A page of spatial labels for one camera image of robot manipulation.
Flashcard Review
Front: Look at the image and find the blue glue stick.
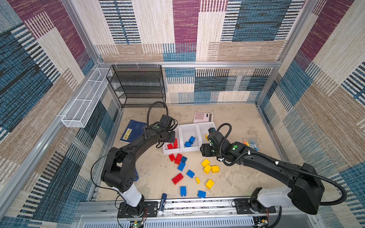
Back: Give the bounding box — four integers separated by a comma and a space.
158, 193, 167, 217

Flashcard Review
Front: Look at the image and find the pink calculator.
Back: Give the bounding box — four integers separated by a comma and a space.
193, 113, 213, 123

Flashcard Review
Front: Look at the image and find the highlighter marker pack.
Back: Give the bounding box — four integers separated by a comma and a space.
242, 138, 261, 152

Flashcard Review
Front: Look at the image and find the black mesh shelf rack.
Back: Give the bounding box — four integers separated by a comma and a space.
106, 65, 166, 108

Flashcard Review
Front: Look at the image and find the small blue lego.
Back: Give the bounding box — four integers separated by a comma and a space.
189, 136, 195, 144

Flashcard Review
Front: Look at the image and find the blue lego eight-stud brick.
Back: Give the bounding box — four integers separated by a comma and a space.
177, 162, 186, 172

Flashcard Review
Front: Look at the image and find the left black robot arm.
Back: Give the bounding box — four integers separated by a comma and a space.
101, 101, 178, 216

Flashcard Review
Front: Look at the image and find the left white plastic bin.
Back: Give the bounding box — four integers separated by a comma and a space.
163, 126, 183, 155

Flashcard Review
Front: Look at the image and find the red lego square brick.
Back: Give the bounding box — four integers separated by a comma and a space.
169, 154, 175, 162

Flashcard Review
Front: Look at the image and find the white plastic bin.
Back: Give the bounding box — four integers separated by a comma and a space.
163, 126, 183, 155
197, 122, 216, 143
179, 123, 201, 153

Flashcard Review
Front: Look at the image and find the blue book yellow label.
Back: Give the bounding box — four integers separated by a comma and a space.
120, 120, 146, 143

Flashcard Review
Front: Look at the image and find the red lego eight-stud brick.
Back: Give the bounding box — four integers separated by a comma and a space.
175, 154, 183, 165

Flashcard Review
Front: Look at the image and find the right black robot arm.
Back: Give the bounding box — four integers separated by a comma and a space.
200, 128, 348, 215

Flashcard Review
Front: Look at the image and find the right white plastic bin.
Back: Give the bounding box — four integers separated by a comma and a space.
197, 122, 216, 143

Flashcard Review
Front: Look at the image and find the yellow lego front brick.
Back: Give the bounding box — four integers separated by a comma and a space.
205, 179, 215, 190

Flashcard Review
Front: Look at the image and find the white wire mesh basket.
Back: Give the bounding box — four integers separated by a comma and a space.
61, 67, 109, 128

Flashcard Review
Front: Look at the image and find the yellow lego stud brick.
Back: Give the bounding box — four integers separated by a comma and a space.
203, 164, 212, 174

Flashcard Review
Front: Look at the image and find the blue lego centre brick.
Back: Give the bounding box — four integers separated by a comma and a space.
186, 170, 195, 178

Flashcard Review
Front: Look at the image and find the middle white plastic bin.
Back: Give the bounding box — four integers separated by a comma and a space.
179, 123, 201, 153

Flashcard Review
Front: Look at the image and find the red lego low brick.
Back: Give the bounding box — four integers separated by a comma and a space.
172, 173, 184, 185

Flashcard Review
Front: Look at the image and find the blue lego hollow brick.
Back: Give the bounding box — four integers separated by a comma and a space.
181, 156, 187, 163

